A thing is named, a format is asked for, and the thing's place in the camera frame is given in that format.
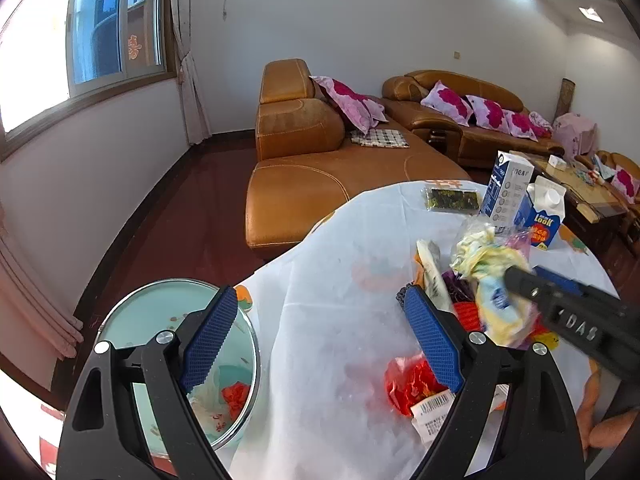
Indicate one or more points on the pink cloth cover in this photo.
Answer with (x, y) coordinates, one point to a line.
(575, 135)

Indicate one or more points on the blue gable-top milk carton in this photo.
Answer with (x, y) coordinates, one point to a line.
(542, 225)

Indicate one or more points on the crumpled red bag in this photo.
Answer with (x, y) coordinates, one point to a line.
(236, 397)

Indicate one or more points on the glass-topped wooden coffee table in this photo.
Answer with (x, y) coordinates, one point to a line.
(595, 200)

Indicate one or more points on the white printed tablecloth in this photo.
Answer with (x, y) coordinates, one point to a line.
(325, 310)

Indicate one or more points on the purple foil wrapper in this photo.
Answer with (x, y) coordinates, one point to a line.
(457, 285)

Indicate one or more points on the sliding glass window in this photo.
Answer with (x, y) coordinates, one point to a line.
(100, 25)

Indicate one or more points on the red foam net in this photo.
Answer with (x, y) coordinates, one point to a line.
(467, 315)

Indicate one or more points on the metal-rimmed teal bin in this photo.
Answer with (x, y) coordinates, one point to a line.
(150, 305)

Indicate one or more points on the white curtain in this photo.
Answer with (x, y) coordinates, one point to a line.
(192, 100)

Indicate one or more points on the orange wooden chair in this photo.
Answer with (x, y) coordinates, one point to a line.
(617, 430)

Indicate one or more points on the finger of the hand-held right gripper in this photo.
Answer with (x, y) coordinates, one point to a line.
(525, 285)
(560, 281)

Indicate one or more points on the rolled brown mat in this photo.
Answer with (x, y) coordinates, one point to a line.
(566, 97)

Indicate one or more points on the small pink floral pillow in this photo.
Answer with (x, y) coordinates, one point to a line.
(377, 110)

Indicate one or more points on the checkered cloth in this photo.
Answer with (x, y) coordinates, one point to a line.
(380, 138)

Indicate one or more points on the wooden armchair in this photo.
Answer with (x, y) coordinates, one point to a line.
(607, 160)

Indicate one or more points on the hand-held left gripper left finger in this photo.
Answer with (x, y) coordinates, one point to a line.
(210, 340)

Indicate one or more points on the white barcode label paper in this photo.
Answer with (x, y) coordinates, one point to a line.
(430, 415)

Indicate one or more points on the small white box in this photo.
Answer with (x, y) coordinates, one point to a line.
(556, 161)

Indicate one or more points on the tall blue white carton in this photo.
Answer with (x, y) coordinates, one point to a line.
(500, 195)

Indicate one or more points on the pale yellow plastic bag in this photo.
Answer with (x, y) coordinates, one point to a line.
(492, 270)

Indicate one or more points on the white plastic bag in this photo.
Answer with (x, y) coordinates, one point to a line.
(210, 405)

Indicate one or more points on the large pink floral pillow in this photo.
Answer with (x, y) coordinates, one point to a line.
(342, 96)

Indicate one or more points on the dark green seaweed packet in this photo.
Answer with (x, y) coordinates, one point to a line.
(450, 199)

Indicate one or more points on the cream snack packet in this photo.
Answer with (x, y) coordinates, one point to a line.
(432, 270)

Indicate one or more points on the red plastic bag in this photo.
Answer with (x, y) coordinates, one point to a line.
(405, 385)

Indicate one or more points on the orange leather chaise sofa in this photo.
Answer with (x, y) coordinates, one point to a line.
(300, 185)

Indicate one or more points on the square ceiling light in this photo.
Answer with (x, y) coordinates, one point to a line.
(592, 14)

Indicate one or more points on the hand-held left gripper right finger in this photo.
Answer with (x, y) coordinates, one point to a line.
(435, 340)

